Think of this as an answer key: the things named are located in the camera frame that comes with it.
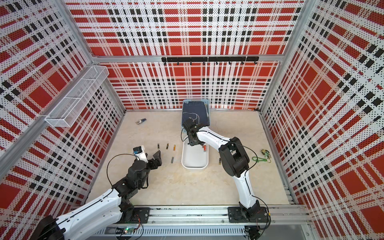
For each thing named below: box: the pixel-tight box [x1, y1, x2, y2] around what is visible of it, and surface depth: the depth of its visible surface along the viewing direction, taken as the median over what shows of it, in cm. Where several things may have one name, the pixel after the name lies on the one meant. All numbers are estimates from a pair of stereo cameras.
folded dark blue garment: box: [182, 101, 210, 126], surface depth 114 cm
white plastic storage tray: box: [181, 135, 209, 170], surface depth 95 cm
